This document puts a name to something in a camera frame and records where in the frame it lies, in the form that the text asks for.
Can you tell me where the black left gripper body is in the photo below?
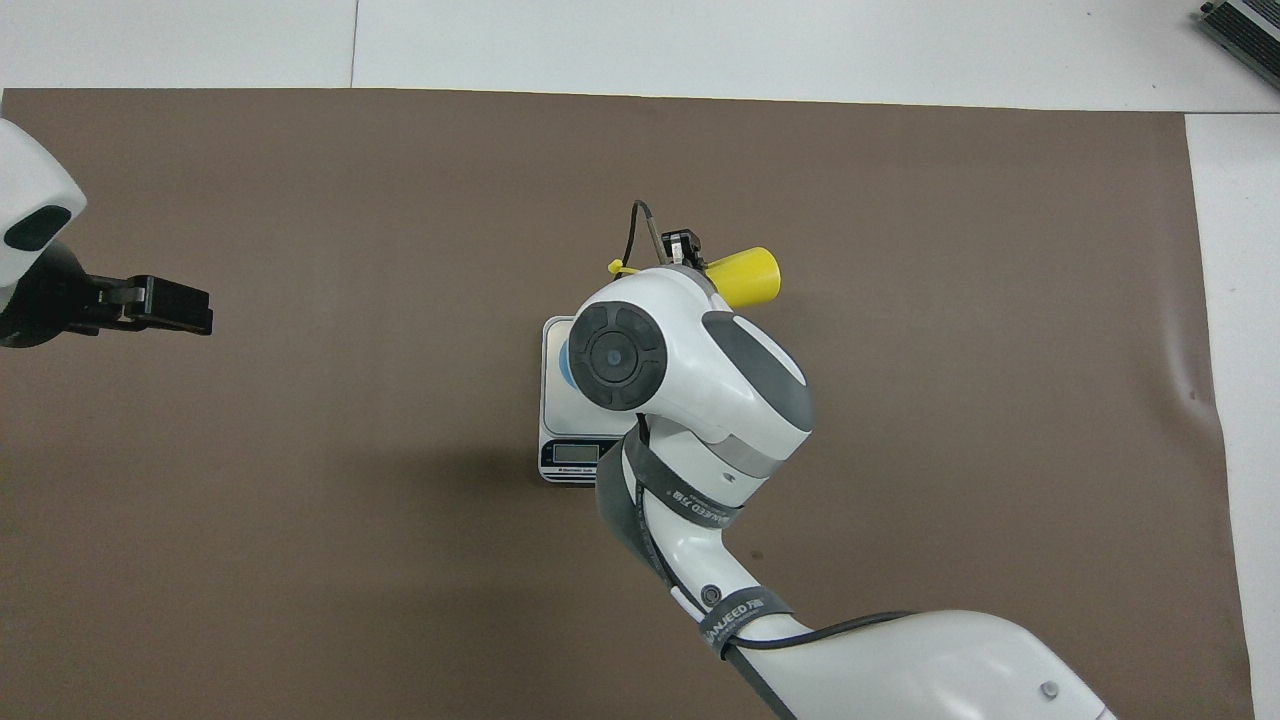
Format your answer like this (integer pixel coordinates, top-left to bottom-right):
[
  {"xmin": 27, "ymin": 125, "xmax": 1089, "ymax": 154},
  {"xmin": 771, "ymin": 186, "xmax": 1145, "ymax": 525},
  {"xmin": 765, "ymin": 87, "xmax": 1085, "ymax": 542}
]
[{"xmin": 0, "ymin": 240, "xmax": 133, "ymax": 349}]

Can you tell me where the yellow squeeze bottle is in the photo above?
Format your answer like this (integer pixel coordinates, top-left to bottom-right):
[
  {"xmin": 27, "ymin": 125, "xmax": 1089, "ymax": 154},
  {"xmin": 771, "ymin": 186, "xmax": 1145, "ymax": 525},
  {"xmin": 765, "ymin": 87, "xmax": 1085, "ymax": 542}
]
[{"xmin": 608, "ymin": 246, "xmax": 783, "ymax": 311}]

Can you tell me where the silver digital kitchen scale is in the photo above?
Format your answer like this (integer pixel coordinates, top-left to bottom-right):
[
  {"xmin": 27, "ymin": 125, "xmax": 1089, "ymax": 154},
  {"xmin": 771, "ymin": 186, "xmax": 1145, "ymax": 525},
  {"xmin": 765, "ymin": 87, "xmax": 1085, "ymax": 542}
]
[{"xmin": 539, "ymin": 316, "xmax": 643, "ymax": 486}]

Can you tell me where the brown table mat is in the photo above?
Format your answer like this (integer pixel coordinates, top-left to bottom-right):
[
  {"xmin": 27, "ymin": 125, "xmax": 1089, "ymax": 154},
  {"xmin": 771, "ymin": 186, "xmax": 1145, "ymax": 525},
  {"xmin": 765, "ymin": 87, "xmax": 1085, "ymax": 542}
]
[{"xmin": 0, "ymin": 88, "xmax": 1256, "ymax": 720}]

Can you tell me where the grey metal device box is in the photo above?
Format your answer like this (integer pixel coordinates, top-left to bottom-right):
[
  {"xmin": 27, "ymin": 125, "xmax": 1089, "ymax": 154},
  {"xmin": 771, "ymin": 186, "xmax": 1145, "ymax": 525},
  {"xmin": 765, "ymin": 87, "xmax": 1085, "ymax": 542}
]
[{"xmin": 1198, "ymin": 0, "xmax": 1280, "ymax": 63}]

